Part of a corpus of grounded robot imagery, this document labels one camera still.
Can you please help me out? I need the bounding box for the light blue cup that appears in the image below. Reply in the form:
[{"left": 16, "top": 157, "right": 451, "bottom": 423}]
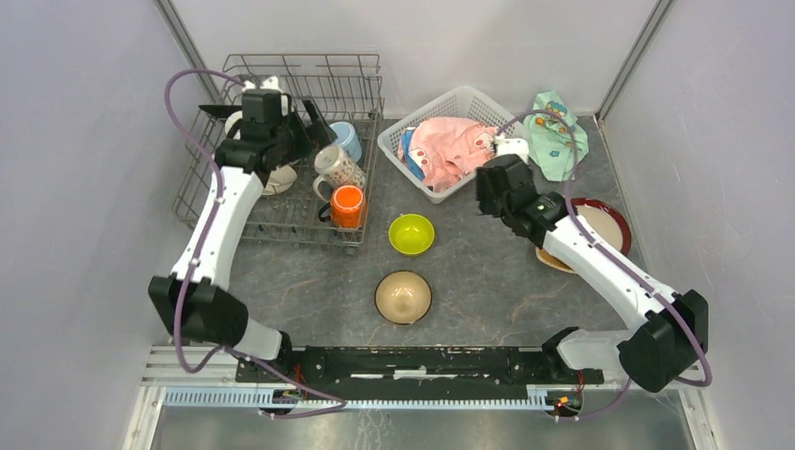
[{"left": 330, "top": 121, "right": 364, "bottom": 163}]

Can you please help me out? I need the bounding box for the white floral mug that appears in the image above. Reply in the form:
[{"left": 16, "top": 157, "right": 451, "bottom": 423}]
[{"left": 312, "top": 145, "right": 367, "bottom": 203}]

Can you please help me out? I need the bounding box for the cream plate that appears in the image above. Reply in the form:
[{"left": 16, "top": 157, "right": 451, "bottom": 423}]
[{"left": 224, "top": 111, "right": 243, "bottom": 140}]

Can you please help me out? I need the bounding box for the white deep plate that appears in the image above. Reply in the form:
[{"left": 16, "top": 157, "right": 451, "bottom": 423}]
[{"left": 262, "top": 165, "right": 297, "bottom": 197}]

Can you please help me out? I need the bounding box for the orange mug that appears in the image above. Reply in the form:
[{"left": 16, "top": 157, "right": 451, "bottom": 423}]
[{"left": 318, "top": 185, "right": 368, "bottom": 230}]

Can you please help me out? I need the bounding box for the yellow-green bowl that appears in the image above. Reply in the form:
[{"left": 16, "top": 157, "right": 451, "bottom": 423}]
[{"left": 387, "top": 213, "right": 436, "bottom": 256}]

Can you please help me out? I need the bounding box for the red rimmed plate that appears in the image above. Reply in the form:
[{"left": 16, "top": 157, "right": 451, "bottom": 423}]
[{"left": 572, "top": 198, "right": 632, "bottom": 256}]

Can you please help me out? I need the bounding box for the beige bowl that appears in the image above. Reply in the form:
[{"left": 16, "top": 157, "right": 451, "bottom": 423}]
[{"left": 374, "top": 270, "right": 433, "bottom": 325}]

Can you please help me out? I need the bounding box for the wooden woven coaster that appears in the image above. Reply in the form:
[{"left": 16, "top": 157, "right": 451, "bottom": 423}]
[{"left": 535, "top": 247, "right": 576, "bottom": 274}]

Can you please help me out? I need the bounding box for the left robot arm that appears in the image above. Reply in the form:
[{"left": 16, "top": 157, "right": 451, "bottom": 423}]
[{"left": 148, "top": 88, "right": 336, "bottom": 383}]

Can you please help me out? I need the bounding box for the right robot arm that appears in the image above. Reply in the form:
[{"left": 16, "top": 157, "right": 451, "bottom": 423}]
[{"left": 475, "top": 155, "right": 713, "bottom": 393}]

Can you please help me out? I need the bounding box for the green patterned cloth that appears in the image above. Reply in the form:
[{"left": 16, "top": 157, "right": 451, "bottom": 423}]
[{"left": 523, "top": 91, "right": 589, "bottom": 182}]

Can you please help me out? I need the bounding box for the pink patterned cloth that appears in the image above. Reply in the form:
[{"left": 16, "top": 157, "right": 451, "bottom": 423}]
[{"left": 397, "top": 117, "right": 497, "bottom": 193}]

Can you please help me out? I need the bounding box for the blue cloth in basket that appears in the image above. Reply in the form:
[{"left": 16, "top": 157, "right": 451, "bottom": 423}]
[{"left": 399, "top": 127, "right": 425, "bottom": 181}]

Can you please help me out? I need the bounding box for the white plastic basket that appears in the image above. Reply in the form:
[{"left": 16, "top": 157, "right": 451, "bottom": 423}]
[{"left": 377, "top": 86, "right": 531, "bottom": 204}]

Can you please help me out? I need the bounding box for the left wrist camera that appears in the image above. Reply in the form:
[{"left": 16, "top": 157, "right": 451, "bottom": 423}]
[{"left": 242, "top": 76, "right": 291, "bottom": 116}]

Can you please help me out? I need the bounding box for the metal wire dish rack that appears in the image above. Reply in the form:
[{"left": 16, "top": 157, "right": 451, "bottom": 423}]
[{"left": 172, "top": 52, "right": 385, "bottom": 257}]

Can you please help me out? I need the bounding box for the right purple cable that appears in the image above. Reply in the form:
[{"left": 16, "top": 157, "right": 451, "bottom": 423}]
[{"left": 496, "top": 109, "right": 714, "bottom": 424}]

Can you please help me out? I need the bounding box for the purple cable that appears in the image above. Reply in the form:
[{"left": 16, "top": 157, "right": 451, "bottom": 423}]
[
  {"left": 496, "top": 109, "right": 714, "bottom": 424},
  {"left": 163, "top": 68, "right": 348, "bottom": 421}
]

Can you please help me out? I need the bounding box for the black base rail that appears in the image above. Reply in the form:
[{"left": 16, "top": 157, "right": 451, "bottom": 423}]
[{"left": 274, "top": 346, "right": 605, "bottom": 402}]

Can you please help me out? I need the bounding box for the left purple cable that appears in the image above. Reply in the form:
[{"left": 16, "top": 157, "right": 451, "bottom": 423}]
[{"left": 163, "top": 68, "right": 348, "bottom": 421}]

